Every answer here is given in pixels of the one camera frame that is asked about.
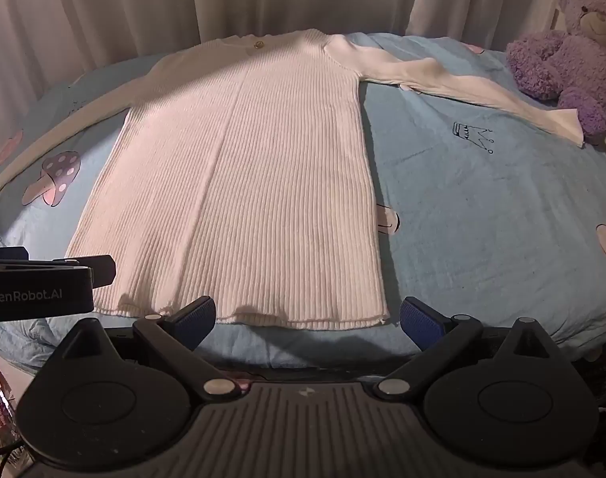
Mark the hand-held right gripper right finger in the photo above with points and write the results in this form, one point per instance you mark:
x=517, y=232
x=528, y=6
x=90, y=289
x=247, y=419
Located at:
x=422, y=323

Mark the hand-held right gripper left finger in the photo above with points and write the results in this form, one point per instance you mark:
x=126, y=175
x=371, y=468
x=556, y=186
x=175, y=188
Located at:
x=196, y=319

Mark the purple fuzzy fabric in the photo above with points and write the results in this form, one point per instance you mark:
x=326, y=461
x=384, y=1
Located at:
x=567, y=55

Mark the blue printed bed sheet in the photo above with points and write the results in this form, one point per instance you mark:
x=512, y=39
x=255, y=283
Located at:
x=482, y=219

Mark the white ribbed knit sweater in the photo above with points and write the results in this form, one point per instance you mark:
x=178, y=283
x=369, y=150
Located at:
x=243, y=184

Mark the beige curtain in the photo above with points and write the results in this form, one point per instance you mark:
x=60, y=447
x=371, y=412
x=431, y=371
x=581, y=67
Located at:
x=233, y=0

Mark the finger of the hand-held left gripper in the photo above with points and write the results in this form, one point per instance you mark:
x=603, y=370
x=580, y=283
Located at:
x=96, y=271

